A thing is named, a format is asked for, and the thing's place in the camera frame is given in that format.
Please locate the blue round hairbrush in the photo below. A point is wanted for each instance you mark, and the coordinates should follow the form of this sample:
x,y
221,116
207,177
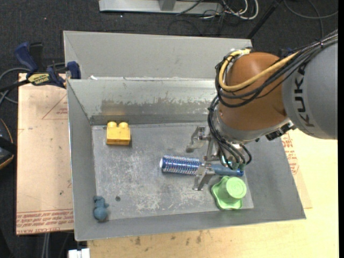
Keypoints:
x,y
179,165

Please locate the yellow toy brick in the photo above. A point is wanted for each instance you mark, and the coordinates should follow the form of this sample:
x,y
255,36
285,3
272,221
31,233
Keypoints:
x,y
117,135

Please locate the blue toy animal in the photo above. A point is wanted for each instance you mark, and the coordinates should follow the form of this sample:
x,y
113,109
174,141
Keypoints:
x,y
100,210

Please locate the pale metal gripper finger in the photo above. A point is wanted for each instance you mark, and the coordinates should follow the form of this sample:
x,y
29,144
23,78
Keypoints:
x,y
202,178
195,141

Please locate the grey metal bin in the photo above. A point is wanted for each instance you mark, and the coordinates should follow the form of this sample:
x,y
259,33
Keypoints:
x,y
139,187

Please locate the green plastic cup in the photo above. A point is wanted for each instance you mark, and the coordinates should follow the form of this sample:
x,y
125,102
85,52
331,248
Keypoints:
x,y
233,189

